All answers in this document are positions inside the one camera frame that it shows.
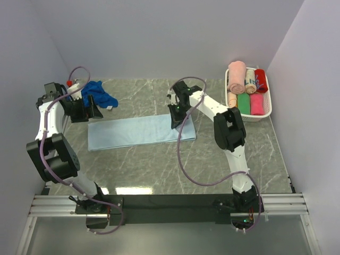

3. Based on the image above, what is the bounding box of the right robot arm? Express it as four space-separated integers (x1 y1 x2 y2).
167 79 262 213

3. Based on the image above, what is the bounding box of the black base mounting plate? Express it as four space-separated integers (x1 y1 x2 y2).
74 193 265 230

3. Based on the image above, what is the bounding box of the magenta rolled towel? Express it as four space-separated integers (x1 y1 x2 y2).
250 93 265 115

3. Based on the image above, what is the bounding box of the pink rolled towel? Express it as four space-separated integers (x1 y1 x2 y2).
227 61 247 95

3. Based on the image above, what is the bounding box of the dark blue crumpled towel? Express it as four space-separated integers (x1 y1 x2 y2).
69 81 118 109

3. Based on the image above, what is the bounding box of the light blue towel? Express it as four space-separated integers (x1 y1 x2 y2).
88 114 180 151

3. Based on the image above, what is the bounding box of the cream orange rolled towel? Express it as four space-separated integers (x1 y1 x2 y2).
227 91 237 108

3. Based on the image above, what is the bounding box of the green rolled towel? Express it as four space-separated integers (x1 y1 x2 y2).
237 93 251 115

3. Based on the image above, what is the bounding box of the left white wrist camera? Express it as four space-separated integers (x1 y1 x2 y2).
66 80 84 100

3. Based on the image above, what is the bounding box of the red rolled towel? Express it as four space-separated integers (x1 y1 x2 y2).
254 69 268 93

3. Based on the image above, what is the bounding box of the beige rolled towel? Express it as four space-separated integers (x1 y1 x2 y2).
244 69 257 95

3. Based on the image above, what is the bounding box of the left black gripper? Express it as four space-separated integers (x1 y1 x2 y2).
64 94 103 123

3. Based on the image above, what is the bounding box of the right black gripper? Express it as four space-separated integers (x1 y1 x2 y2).
168 103 191 130

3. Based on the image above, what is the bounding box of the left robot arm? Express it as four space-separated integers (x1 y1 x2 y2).
26 82 107 214

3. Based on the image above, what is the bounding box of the aluminium rail frame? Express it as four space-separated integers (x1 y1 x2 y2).
17 193 321 254

